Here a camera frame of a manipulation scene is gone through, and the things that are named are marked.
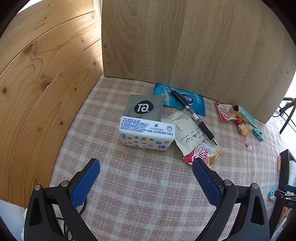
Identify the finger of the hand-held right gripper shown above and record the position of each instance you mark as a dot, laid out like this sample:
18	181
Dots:
288	187

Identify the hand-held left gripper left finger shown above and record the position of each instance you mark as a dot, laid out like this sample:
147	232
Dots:
86	180

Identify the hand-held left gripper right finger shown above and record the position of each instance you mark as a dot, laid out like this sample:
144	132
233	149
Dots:
205	180

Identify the red creamer sachet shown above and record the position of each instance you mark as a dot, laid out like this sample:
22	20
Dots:
225	112
205	155

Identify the torn white paper packet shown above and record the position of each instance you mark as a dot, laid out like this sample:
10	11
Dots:
187	135

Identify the black pen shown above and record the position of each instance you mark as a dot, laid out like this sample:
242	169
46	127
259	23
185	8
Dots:
201	126

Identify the blue clothes clip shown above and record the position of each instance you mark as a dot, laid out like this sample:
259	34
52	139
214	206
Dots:
257	134

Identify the white star print tissue pack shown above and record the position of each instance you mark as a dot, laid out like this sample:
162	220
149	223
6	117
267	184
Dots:
145	136

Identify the grey packet with black circle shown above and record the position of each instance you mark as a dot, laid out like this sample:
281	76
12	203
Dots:
143	107

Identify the light blue clip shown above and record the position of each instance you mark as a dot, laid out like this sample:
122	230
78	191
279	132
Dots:
272	191

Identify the pink checked tablecloth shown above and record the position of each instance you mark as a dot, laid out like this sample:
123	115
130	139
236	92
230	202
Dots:
138	180

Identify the black tripod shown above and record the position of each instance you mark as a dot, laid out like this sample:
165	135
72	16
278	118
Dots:
286	120

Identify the teal tube with black cap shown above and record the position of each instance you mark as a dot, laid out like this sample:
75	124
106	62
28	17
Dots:
247	117

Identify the blue wet wipe packet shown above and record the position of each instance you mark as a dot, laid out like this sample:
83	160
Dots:
196	104

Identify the pine plank panel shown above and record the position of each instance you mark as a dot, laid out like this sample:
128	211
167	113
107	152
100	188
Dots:
46	92

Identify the light oak wooden board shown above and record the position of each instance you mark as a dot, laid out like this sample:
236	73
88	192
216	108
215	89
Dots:
185	46

